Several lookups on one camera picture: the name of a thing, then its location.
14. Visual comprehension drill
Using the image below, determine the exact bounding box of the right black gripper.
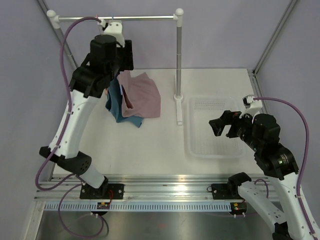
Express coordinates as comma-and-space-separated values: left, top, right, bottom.
209, 108, 262, 151

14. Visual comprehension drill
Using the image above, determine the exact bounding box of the pink tank top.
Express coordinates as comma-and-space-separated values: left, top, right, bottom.
117, 70, 161, 119

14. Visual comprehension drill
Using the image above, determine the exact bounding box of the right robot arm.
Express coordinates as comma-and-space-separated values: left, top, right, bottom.
209, 110, 320, 240

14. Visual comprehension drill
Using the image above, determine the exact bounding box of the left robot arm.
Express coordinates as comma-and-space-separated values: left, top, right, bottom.
39, 34, 134, 199

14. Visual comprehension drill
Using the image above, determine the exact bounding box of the blue tank top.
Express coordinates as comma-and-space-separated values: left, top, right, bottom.
105, 73, 144, 128

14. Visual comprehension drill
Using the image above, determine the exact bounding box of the white plastic basket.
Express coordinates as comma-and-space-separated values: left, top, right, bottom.
185, 95, 246, 159

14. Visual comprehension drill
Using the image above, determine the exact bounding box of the metal clothes rack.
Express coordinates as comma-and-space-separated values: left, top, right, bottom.
46, 8, 184, 126

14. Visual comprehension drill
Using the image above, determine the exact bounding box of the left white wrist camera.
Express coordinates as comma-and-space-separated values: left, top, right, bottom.
98, 20, 125, 47

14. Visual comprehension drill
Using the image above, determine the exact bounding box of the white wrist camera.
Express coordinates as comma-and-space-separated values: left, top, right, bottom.
98, 20, 125, 47
239, 95, 263, 119

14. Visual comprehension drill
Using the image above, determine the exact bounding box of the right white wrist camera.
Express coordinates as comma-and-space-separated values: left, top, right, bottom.
239, 95, 263, 119

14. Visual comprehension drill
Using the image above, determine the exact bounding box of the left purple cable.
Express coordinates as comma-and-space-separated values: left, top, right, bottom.
34, 16, 106, 192

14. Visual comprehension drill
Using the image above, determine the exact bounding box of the aluminium frame post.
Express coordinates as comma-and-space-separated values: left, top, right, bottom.
252, 0, 299, 77

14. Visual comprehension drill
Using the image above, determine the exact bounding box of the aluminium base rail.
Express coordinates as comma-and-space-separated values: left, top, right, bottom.
33, 174, 279, 202

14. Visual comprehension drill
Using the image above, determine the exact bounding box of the white slotted cable duct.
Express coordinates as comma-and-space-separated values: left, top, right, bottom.
44, 201, 231, 212

